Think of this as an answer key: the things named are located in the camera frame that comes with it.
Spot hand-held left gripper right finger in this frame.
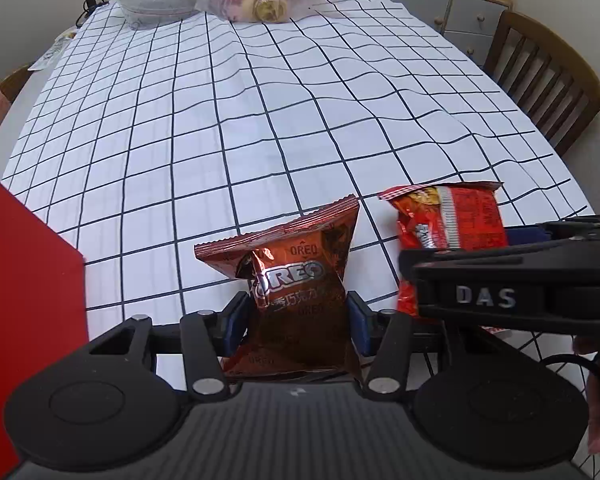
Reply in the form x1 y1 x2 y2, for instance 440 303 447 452
346 290 461 402

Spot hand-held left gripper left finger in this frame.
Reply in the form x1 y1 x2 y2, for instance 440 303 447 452
82 291 252 402

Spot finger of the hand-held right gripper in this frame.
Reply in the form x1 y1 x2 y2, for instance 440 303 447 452
399 242 600 275
505 214 600 247

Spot red snack packet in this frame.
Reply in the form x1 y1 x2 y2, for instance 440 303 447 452
377 181 511 336

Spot brown cookie packet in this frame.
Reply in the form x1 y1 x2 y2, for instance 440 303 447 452
194 194 363 378

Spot red cardboard box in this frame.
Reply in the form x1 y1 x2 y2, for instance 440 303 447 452
0 179 90 478

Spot dark wooden chair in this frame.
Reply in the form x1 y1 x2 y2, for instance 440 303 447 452
482 10 600 157

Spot white checked tablecloth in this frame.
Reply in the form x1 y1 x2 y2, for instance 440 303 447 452
0 0 588 391

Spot grey wooden cabinet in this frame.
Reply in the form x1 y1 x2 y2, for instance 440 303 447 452
365 0 513 66

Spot papers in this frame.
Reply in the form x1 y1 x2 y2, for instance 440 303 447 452
27 30 78 72

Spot black cable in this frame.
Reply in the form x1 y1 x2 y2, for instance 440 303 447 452
540 353 598 378

